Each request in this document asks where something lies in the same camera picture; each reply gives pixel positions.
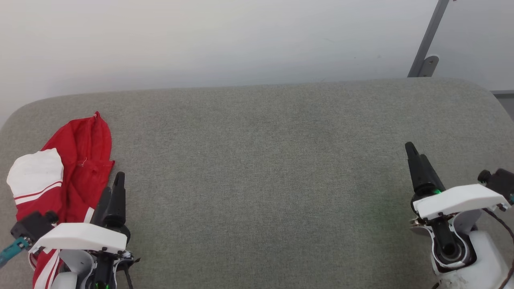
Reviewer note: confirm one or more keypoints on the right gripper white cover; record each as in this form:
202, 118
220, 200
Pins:
461, 198

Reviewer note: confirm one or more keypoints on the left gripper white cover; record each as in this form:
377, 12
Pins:
80, 237

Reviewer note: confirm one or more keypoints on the red and white shirt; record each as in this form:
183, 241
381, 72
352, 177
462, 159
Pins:
84, 152

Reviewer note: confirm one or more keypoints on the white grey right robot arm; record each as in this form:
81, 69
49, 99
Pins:
486, 261

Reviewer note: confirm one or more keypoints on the dark grey baseboard strip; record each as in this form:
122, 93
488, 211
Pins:
504, 92

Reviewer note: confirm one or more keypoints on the grey metal pole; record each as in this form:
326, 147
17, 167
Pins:
429, 32

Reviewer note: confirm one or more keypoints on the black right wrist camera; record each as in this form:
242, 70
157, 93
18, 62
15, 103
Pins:
502, 180

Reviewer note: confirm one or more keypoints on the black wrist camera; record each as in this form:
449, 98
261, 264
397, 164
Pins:
32, 225
502, 180

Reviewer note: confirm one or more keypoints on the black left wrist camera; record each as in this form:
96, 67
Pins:
32, 225

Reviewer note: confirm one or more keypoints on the grey metal wall bracket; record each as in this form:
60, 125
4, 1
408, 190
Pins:
429, 66

